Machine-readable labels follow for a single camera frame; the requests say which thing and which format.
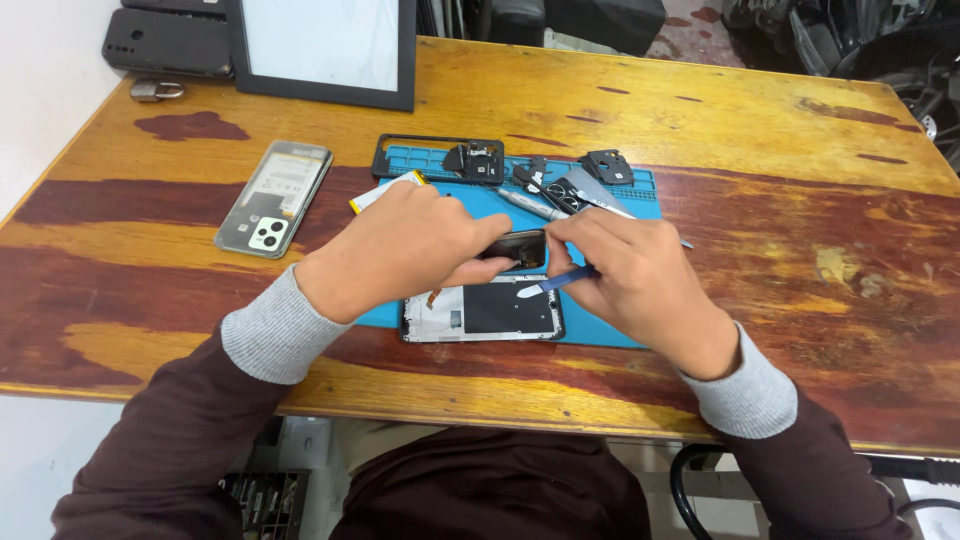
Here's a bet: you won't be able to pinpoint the person's left hand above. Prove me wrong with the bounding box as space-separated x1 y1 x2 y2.
294 179 519 325

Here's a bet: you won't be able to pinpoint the person's right hand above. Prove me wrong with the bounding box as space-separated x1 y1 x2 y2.
543 206 741 381

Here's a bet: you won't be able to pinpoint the blue spudger with white tip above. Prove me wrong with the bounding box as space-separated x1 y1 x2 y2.
516 264 601 300

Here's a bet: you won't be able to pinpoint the small black phone component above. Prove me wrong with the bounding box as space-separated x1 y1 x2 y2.
478 229 549 272

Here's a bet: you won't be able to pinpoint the white and yellow phone battery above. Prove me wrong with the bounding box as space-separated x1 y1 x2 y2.
348 169 429 216

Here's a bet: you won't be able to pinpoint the blue silicone repair mat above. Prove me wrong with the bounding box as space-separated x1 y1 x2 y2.
355 144 666 351

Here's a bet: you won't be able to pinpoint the grey metal pry card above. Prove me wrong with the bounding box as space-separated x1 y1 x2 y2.
562 165 639 221

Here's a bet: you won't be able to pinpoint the clear phone back cover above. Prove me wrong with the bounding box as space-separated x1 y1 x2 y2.
213 139 334 261

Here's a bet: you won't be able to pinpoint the black plastic shield cover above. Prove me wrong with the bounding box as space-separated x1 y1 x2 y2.
576 148 636 188

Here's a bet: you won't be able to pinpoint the silver precision screwdriver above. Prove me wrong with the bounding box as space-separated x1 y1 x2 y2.
491 186 571 222

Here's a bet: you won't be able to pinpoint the black tweezers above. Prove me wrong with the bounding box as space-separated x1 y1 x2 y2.
511 163 575 215

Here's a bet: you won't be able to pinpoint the black framed tablet screen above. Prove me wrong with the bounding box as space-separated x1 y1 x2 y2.
226 0 418 113

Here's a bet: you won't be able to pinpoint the person's brown clothing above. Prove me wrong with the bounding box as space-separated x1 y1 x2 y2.
328 426 654 540

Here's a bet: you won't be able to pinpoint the black seat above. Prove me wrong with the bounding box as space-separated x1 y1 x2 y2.
416 0 669 58

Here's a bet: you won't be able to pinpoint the silver padlock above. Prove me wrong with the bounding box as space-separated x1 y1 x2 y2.
129 78 186 104

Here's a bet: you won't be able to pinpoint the tray of small parts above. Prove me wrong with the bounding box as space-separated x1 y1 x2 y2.
220 468 312 540

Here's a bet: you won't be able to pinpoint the black phone case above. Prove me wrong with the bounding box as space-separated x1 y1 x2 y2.
101 7 234 78

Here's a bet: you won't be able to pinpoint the parked motorcycle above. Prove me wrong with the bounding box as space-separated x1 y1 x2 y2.
718 0 960 175

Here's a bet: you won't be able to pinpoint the black phone middle frame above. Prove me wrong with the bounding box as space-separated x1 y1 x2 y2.
371 133 506 187

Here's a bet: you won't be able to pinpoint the opened phone display frame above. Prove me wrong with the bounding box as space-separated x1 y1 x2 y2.
399 273 567 345

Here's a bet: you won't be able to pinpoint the black camera lens cover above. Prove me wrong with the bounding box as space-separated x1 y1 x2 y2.
544 178 595 216

